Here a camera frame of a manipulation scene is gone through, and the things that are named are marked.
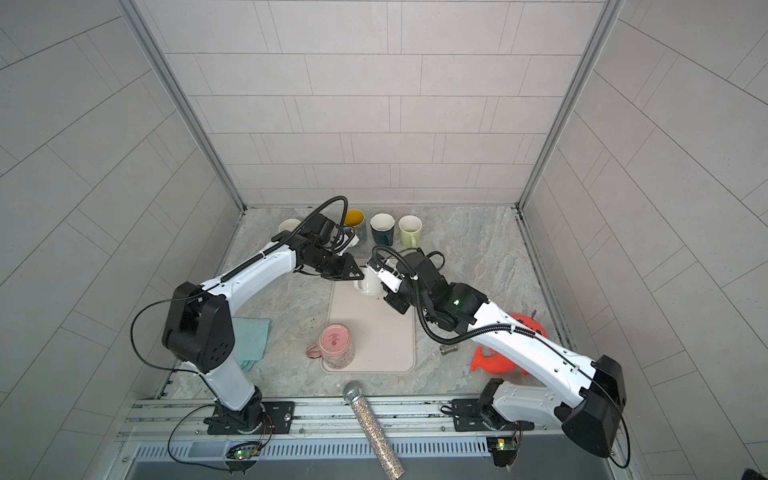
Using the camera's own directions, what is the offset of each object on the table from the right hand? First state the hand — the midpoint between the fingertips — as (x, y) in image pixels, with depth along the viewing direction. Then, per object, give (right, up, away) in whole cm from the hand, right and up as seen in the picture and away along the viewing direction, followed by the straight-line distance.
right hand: (385, 280), depth 72 cm
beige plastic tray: (-1, -18, +10) cm, 21 cm away
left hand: (-5, +1, +10) cm, 12 cm away
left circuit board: (-30, -36, -8) cm, 47 cm away
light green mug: (+7, +12, +27) cm, 30 cm away
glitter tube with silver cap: (-8, -27, -1) cm, 28 cm away
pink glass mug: (-12, -16, 0) cm, 20 cm away
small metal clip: (+17, -20, +8) cm, 27 cm away
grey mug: (-34, +14, +27) cm, 46 cm away
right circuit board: (+28, -38, -4) cm, 47 cm away
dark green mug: (-2, +14, +29) cm, 32 cm away
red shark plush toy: (+29, -23, +7) cm, 37 cm away
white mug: (-5, -3, +11) cm, 13 cm away
